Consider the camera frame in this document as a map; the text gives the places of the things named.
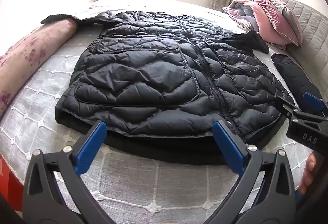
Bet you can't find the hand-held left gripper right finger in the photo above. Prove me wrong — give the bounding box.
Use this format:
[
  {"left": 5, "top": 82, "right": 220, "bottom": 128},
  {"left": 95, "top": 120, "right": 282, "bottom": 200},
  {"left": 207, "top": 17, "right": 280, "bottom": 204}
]
[{"left": 205, "top": 120, "right": 299, "bottom": 224}]

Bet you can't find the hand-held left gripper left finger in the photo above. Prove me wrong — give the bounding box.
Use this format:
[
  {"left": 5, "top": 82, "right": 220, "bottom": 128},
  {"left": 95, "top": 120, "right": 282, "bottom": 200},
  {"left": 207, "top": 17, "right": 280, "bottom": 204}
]
[{"left": 23, "top": 121, "right": 116, "bottom": 224}]

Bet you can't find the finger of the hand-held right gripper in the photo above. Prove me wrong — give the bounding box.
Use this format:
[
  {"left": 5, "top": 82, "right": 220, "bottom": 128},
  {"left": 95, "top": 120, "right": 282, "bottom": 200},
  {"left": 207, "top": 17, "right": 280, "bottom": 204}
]
[
  {"left": 302, "top": 92, "right": 325, "bottom": 112},
  {"left": 275, "top": 96, "right": 303, "bottom": 120}
]

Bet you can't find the black puffer jacket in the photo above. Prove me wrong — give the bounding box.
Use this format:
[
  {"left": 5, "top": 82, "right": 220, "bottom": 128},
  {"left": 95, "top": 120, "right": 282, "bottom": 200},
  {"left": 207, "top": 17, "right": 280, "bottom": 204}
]
[{"left": 41, "top": 10, "right": 295, "bottom": 166}]

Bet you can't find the person's right hand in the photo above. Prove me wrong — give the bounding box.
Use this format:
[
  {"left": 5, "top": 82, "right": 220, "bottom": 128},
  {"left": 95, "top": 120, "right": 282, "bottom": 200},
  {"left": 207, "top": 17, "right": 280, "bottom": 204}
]
[{"left": 300, "top": 152, "right": 318, "bottom": 195}]

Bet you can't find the black folded garment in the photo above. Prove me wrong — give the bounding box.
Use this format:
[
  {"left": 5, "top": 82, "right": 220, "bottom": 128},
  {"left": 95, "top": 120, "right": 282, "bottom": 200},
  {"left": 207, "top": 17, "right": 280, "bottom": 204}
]
[{"left": 271, "top": 53, "right": 321, "bottom": 112}]

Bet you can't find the grey quilted headboard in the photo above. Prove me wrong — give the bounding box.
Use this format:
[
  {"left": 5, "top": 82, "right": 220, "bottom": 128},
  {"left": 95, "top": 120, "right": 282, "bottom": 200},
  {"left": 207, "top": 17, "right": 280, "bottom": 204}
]
[{"left": 277, "top": 0, "right": 328, "bottom": 101}]

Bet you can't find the bed with grey checked bedspread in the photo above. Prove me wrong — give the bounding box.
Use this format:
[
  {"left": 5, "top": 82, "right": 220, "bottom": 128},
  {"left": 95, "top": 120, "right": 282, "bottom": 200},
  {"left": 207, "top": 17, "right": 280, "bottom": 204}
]
[{"left": 0, "top": 0, "right": 328, "bottom": 224}]

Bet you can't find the pink velvet pillow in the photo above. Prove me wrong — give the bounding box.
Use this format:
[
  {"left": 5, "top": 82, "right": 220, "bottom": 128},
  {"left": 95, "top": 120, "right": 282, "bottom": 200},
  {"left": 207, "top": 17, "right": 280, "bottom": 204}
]
[{"left": 243, "top": 0, "right": 300, "bottom": 46}]

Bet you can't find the grey pillow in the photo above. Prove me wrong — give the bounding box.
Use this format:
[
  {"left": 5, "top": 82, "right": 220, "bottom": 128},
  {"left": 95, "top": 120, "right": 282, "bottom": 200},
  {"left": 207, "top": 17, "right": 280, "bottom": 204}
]
[{"left": 260, "top": 0, "right": 303, "bottom": 47}]

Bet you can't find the folded pink grey quilt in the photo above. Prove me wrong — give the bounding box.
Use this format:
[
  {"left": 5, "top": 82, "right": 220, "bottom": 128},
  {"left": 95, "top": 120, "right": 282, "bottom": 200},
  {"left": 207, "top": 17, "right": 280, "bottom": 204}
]
[{"left": 222, "top": 0, "right": 260, "bottom": 32}]

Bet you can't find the floral bolster pillow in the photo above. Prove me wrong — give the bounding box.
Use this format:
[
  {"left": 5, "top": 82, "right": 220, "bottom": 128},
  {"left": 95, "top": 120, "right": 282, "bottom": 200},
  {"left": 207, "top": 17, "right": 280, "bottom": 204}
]
[{"left": 0, "top": 19, "right": 78, "bottom": 117}]

